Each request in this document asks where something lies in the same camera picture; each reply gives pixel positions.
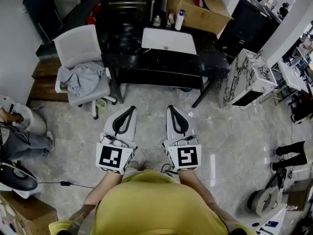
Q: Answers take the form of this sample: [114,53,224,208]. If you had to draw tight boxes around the large open cardboard box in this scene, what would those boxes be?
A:
[166,0,233,35]

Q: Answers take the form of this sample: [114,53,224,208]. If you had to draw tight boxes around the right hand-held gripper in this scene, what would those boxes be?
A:
[163,105,202,173]

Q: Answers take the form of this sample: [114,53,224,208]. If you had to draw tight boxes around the black power adapter cable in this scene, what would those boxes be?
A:
[38,180,95,189]

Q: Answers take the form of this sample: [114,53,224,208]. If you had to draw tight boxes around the brown wooden board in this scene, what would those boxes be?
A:
[284,179,313,212]

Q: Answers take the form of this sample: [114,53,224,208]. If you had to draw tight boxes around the person's left forearm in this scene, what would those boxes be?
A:
[84,171,123,208]

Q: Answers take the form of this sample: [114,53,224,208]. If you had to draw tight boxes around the black cabinet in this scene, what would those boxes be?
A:
[217,0,281,56]

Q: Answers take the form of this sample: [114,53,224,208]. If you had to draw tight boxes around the dark door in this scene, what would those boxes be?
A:
[22,0,65,45]

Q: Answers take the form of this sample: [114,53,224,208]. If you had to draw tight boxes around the white marble cabinet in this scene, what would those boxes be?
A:
[217,48,278,110]

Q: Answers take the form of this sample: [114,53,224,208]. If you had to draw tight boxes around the white blue pump bottle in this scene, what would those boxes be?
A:
[174,9,186,31]

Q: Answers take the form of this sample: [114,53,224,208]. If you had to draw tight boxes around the white round bin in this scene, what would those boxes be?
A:
[11,103,47,135]

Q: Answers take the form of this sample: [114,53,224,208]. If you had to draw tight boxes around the small cardboard box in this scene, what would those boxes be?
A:
[0,191,58,235]

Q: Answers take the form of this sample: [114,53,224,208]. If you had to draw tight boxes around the white pipe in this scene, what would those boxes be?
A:
[150,0,157,22]

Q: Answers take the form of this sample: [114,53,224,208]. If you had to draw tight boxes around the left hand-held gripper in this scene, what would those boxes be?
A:
[95,106,138,175]

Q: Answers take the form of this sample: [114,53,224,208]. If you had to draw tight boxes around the black marble counter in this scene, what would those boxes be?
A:
[95,24,232,78]

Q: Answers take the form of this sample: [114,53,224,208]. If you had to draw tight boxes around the person's yellow shirt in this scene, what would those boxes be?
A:
[48,169,257,235]

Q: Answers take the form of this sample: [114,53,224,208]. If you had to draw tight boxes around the black shelf unit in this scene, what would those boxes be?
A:
[102,0,157,30]

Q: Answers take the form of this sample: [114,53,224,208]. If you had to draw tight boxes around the grey cloth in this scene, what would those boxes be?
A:
[60,62,106,98]

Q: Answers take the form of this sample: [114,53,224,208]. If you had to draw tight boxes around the white sink basin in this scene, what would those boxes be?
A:
[141,27,198,55]

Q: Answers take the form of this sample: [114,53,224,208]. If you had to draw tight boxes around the black vanity frame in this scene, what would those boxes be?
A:
[101,55,230,109]

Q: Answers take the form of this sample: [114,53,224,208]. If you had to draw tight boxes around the white office chair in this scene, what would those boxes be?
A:
[52,24,118,120]

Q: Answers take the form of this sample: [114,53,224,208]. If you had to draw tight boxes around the person's right forearm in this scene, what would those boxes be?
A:
[178,171,237,224]

